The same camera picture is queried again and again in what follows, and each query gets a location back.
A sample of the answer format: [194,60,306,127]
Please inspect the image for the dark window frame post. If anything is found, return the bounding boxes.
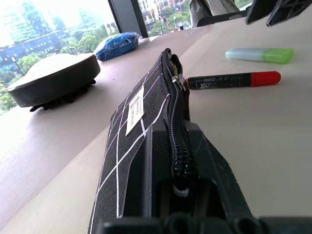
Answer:
[108,0,149,39]

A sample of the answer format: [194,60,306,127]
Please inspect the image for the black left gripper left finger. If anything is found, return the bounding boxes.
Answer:
[123,124,175,218]

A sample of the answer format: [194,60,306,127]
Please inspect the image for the round grey black device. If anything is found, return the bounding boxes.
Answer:
[5,53,101,112]

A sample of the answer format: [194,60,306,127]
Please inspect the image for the blue crumpled plastic bag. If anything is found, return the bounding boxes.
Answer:
[93,31,140,62]

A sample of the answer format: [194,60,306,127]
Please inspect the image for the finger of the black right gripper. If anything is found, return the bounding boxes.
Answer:
[265,0,312,27]
[245,0,285,25]

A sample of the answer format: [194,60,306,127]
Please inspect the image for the red-capped black marker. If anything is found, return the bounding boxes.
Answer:
[185,71,281,91]

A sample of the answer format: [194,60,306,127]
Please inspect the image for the grey office chair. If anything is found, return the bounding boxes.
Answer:
[189,0,248,28]

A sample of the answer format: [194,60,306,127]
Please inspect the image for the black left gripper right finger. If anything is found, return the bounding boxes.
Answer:
[182,119,254,219]

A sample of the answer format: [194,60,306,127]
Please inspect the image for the black white-grid zipper pouch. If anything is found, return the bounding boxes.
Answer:
[89,48,195,234]

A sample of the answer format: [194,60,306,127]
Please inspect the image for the green highlighter with pale cap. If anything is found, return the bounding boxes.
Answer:
[225,47,294,65]

